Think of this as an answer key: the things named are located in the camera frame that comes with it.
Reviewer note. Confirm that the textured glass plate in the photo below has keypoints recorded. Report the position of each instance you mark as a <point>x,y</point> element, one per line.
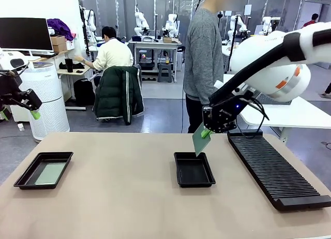
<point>200,146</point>

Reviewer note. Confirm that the white storage box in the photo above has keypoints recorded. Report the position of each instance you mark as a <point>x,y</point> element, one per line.
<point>71,45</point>

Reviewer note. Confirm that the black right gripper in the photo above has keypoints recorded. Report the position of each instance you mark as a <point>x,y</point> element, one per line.
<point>227,108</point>

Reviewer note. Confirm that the large white table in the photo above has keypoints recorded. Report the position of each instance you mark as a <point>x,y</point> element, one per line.
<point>297,114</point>

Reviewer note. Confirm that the white cylindrical air purifier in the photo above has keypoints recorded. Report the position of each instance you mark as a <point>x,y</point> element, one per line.
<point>49,94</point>

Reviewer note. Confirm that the black cloth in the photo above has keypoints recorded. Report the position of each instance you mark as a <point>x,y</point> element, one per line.
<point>78,66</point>

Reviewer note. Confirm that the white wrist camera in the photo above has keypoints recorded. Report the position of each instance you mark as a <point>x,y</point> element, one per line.
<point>7,56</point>
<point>218,84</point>

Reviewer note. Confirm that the dark green puffer jacket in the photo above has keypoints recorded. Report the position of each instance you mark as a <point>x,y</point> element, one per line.
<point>113,94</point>

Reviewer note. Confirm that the person's right forearm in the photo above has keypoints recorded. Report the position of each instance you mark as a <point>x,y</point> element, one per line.
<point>208,83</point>

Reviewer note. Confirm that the white lab robot arm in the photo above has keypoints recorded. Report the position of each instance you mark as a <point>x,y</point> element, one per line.
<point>239,23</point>
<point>172,20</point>
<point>141,20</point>
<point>266,23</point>
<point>91,21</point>

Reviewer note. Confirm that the small wooden side desk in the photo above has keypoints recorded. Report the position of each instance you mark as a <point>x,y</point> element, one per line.
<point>88,68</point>

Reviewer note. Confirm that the black tumbler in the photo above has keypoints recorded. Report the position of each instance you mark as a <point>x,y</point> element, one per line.
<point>69,65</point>

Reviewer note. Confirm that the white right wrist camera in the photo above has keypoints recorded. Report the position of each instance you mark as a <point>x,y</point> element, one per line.
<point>218,84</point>

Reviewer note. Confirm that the person in red shirt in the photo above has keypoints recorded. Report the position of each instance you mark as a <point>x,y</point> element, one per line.
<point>311,21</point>

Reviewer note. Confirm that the purple cloth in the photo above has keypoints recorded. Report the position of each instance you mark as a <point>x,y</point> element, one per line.
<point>60,28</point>

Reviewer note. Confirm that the person in cream sweater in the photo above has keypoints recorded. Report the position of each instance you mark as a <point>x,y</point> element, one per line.
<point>113,58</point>

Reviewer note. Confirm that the black backpack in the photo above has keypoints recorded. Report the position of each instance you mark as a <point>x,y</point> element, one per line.
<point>82,92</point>

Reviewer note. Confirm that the green circuit board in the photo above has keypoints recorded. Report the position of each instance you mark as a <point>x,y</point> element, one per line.
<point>50,173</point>

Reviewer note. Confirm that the small cardboard box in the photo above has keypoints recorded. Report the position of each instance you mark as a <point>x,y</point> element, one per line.
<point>167,39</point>

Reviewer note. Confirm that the black computer monitor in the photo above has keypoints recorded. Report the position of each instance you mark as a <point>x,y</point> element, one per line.
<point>23,33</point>

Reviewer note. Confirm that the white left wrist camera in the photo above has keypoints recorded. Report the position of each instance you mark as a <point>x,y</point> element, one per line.
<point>7,56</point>

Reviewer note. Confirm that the grey plastic basket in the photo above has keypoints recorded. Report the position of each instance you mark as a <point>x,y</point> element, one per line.
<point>269,102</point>

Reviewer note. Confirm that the grey step stool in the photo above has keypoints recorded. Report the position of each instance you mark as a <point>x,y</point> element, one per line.
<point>166,73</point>

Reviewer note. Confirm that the black plastic ESD tray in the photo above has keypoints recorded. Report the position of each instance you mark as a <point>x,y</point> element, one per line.
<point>27,173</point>
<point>194,171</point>

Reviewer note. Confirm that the small white floor box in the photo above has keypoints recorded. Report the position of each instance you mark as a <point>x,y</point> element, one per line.
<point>21,127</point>

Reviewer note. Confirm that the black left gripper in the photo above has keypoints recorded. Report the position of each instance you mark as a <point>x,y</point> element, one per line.
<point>9,87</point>

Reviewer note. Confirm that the grey lab workbench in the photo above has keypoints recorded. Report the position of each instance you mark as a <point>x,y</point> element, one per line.
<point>155,45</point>

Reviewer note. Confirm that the black slotted board rack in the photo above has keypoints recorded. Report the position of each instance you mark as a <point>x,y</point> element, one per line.
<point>271,169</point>

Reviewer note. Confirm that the person in grey sweater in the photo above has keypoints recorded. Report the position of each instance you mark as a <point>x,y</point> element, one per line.
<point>201,55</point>

